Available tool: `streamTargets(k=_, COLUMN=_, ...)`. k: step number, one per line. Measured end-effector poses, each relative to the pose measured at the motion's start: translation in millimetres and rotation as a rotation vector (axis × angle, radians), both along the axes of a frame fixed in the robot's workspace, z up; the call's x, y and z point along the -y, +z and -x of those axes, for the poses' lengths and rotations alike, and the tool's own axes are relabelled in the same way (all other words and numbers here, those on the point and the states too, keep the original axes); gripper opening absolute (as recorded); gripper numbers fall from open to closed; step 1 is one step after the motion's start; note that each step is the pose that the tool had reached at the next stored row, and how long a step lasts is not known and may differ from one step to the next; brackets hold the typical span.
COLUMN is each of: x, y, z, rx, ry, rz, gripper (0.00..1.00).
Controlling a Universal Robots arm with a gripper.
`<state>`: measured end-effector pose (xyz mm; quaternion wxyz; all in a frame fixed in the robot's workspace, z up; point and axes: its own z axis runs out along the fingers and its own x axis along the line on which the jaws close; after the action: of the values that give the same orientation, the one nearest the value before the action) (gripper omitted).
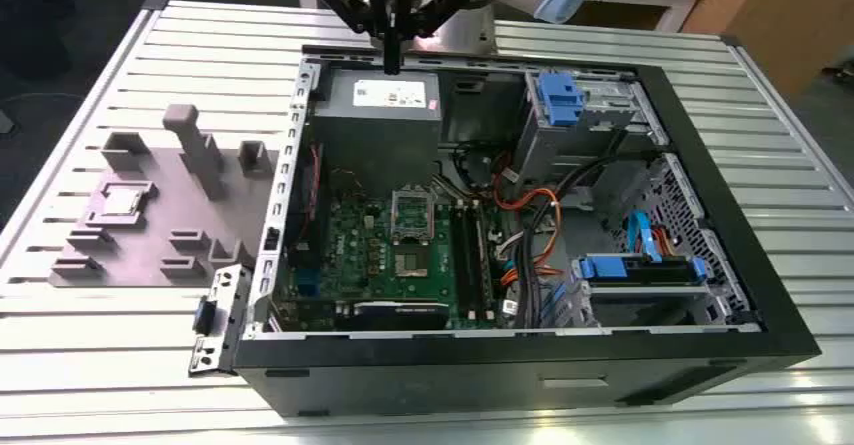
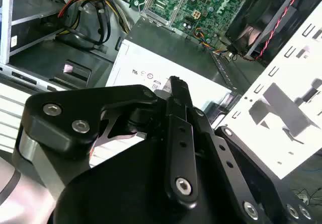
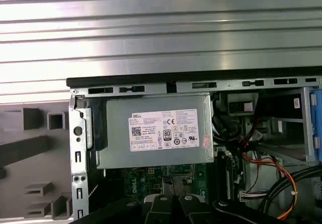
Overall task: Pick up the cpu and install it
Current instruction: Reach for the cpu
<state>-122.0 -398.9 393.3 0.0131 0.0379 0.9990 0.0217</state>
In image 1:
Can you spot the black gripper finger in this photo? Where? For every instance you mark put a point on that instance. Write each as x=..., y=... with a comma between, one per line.
x=437, y=17
x=348, y=5

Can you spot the silver CPU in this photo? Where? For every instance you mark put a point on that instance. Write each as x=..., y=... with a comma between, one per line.
x=122, y=202

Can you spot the blue drive latch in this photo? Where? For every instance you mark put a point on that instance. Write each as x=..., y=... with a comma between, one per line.
x=561, y=97

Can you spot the grey power supply unit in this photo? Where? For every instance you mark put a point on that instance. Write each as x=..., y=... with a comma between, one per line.
x=374, y=140

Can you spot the silver drive cage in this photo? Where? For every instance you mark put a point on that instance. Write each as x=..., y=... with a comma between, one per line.
x=554, y=140

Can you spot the green motherboard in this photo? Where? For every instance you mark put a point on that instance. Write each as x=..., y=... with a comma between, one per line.
x=354, y=245

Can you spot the black RAM slot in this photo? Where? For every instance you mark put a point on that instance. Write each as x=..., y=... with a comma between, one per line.
x=484, y=260
x=465, y=260

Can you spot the grey parts rack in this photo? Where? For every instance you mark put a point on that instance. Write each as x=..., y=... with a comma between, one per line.
x=154, y=205

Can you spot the wooden cabinet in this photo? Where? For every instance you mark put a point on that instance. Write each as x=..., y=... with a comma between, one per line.
x=788, y=15

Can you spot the hard disk in blue carrier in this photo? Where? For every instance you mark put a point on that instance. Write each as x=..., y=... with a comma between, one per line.
x=608, y=268

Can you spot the black graphics card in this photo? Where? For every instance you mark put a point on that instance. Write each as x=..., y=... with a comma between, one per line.
x=401, y=315

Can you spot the silver disk bay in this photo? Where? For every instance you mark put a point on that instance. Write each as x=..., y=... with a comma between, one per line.
x=648, y=290

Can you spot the black PC case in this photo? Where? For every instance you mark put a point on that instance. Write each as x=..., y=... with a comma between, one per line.
x=468, y=380

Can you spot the metal slot bracket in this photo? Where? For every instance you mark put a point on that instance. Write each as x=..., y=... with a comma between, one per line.
x=223, y=285

